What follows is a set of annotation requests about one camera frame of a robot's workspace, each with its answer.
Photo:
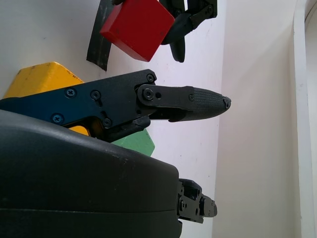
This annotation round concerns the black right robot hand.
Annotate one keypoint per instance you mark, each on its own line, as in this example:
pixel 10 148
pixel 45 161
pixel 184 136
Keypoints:
pixel 74 186

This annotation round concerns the yellow wooden block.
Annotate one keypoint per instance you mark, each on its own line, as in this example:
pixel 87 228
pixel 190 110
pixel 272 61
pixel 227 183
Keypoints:
pixel 39 79

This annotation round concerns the red wooden block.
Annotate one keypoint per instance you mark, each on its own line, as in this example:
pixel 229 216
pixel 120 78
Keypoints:
pixel 138 27

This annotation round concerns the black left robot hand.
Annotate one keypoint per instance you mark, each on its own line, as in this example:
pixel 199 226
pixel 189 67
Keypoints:
pixel 182 24

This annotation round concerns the green wooden block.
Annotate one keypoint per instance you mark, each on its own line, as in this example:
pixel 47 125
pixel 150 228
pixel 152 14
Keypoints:
pixel 141 143

